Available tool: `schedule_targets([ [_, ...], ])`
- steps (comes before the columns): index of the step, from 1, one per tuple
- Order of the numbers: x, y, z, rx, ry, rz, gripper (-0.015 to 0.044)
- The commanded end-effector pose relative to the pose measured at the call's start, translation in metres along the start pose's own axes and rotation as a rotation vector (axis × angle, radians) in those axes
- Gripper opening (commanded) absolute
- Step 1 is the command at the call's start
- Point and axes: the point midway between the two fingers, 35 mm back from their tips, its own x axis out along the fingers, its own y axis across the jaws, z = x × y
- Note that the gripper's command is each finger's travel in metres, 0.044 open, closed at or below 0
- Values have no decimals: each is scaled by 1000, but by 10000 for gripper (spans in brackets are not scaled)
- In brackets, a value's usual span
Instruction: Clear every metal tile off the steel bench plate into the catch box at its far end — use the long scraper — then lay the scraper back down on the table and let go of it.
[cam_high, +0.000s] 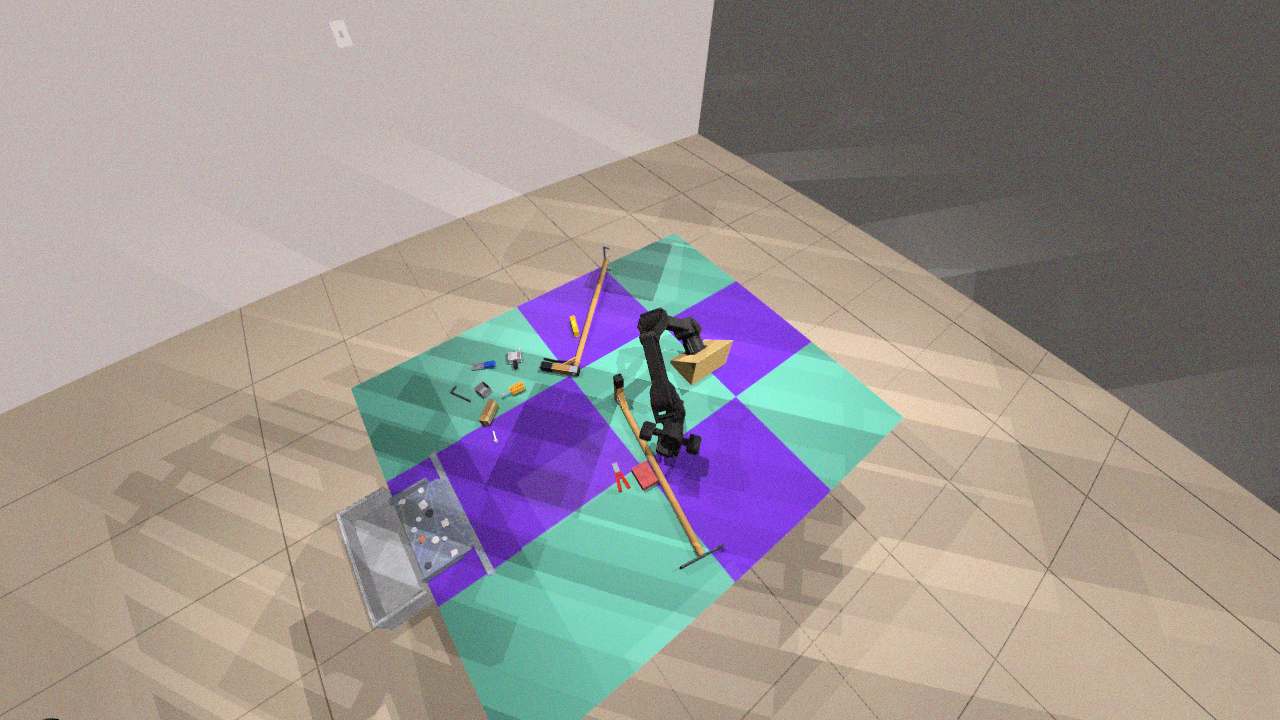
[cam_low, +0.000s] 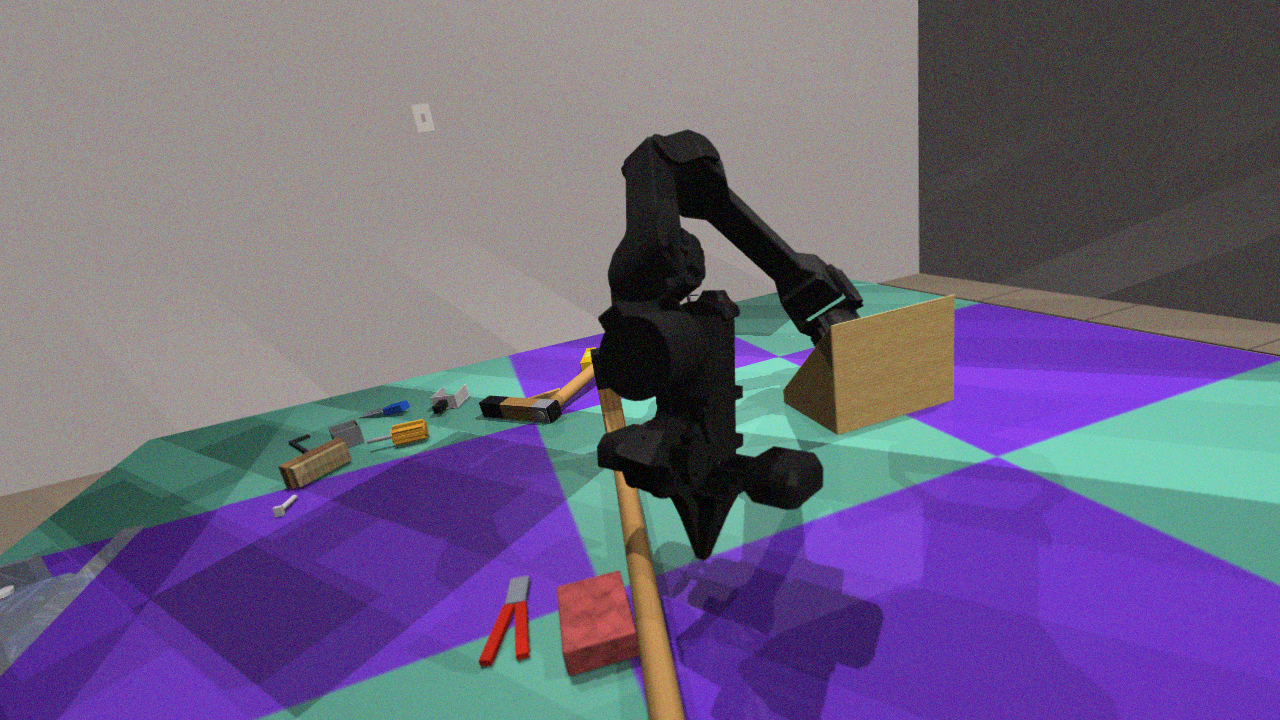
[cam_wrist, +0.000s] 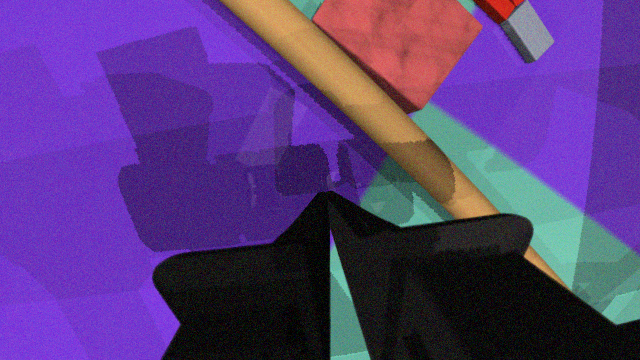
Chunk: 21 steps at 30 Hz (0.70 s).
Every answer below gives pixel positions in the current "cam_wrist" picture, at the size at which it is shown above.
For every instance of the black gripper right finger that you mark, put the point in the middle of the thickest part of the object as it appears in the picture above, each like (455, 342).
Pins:
(376, 255)

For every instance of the long tan wooden pole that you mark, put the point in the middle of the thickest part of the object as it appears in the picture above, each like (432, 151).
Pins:
(319, 59)

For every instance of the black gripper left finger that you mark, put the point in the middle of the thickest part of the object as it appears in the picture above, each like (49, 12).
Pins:
(293, 269)

